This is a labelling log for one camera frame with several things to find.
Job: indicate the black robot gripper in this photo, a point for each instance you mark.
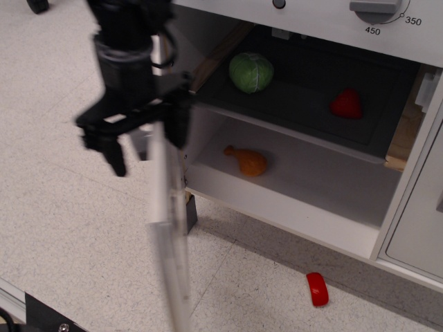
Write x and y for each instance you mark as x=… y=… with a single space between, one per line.
x=132 y=94

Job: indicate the white toy oven door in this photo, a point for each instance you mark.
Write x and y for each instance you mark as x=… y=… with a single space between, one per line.
x=168 y=223

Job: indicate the grey leg foot cap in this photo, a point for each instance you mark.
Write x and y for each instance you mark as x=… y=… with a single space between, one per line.
x=191 y=213

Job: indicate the orange toy chicken drumstick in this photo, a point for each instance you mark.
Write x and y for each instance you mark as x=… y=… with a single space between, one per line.
x=251 y=163

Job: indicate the green toy cabbage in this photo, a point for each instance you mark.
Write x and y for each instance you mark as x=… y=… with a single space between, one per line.
x=250 y=72

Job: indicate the black caster wheel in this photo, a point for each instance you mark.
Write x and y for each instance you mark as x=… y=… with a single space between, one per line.
x=38 y=6

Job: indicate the white toy kitchen cabinet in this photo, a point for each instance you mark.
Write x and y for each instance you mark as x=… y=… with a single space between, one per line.
x=335 y=199

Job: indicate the small black round button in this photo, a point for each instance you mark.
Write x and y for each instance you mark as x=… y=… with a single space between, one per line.
x=279 y=4

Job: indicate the red toy strawberry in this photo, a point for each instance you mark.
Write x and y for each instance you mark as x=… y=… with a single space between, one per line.
x=347 y=105

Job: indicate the red toy piece on floor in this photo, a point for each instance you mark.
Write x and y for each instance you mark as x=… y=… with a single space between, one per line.
x=318 y=289

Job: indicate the grey temperature knob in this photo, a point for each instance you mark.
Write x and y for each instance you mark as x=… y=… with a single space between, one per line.
x=375 y=11

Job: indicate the white right cabinet door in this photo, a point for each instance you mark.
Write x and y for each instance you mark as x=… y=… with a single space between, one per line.
x=414 y=240

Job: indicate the black metal base plate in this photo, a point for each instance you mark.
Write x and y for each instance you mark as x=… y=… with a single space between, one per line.
x=40 y=317

